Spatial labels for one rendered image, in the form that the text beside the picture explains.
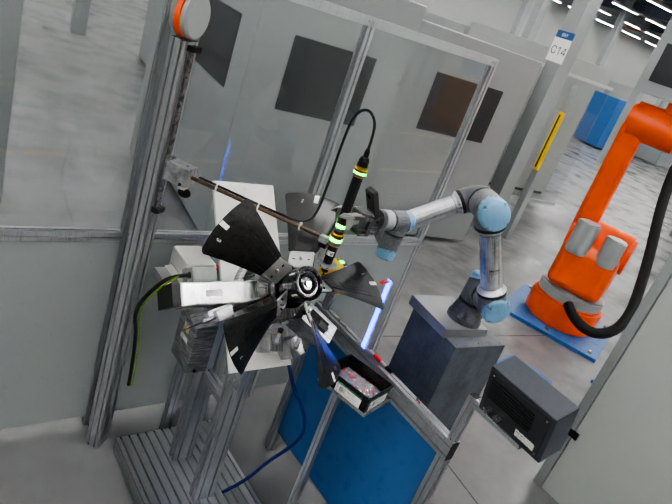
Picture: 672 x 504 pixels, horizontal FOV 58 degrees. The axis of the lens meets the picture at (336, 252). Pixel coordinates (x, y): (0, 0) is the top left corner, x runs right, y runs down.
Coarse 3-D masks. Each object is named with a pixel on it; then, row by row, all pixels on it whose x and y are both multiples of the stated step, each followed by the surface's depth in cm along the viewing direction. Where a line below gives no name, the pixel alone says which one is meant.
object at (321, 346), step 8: (312, 320) 205; (312, 328) 202; (320, 336) 209; (320, 344) 204; (320, 352) 202; (328, 352) 212; (320, 360) 200; (328, 360) 207; (336, 360) 217; (320, 368) 199; (328, 368) 205; (320, 376) 198; (328, 376) 204; (336, 376) 210; (320, 384) 197; (328, 384) 202
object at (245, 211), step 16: (240, 208) 192; (240, 224) 193; (256, 224) 194; (208, 240) 191; (224, 240) 193; (240, 240) 194; (256, 240) 195; (272, 240) 197; (224, 256) 195; (240, 256) 197; (256, 256) 198; (272, 256) 199; (256, 272) 201
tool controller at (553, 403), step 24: (504, 360) 194; (504, 384) 188; (528, 384) 185; (480, 408) 200; (504, 408) 190; (528, 408) 181; (552, 408) 178; (576, 408) 179; (528, 432) 184; (552, 432) 176
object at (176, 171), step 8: (168, 160) 215; (176, 160) 217; (168, 168) 215; (176, 168) 214; (184, 168) 213; (192, 168) 215; (168, 176) 216; (176, 176) 215; (184, 176) 214; (176, 184) 216; (184, 184) 214; (192, 184) 220
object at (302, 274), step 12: (288, 276) 202; (300, 276) 201; (312, 276) 203; (276, 288) 206; (288, 288) 201; (300, 288) 200; (312, 288) 202; (288, 300) 208; (300, 300) 201; (312, 300) 201
